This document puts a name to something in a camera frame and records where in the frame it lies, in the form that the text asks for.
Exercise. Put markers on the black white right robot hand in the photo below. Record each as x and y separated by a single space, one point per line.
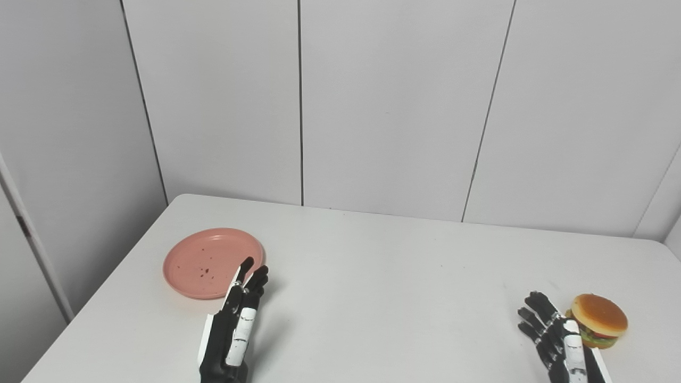
572 351

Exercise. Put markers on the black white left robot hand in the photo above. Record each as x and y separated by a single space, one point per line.
240 330

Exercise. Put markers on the toy hamburger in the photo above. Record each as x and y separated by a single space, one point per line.
601 316

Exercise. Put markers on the pink round plate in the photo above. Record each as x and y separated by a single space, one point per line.
205 260

